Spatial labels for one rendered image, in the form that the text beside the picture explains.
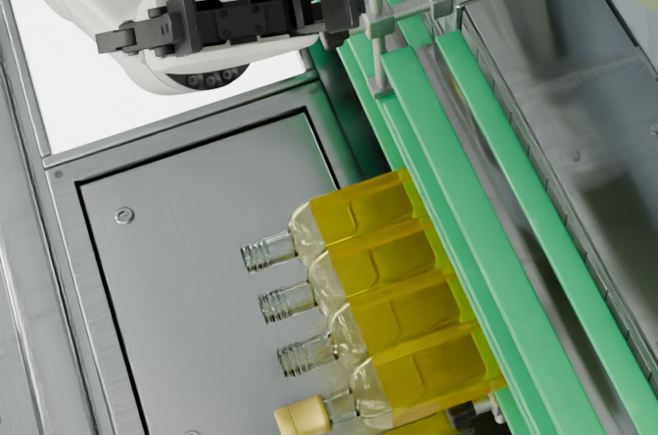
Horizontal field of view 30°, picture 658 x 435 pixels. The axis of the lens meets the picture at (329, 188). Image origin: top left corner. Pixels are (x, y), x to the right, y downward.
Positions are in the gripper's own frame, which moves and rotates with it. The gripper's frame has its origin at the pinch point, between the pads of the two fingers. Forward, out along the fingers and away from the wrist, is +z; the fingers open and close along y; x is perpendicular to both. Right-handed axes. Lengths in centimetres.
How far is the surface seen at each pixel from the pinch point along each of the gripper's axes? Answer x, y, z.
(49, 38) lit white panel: -6, 0, -90
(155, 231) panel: 18, 4, -69
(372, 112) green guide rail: 9, 27, -57
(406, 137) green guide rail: 11, 25, -43
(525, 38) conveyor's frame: 3.9, 34.0, -33.6
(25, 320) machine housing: 25, -11, -69
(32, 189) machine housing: 12, -7, -79
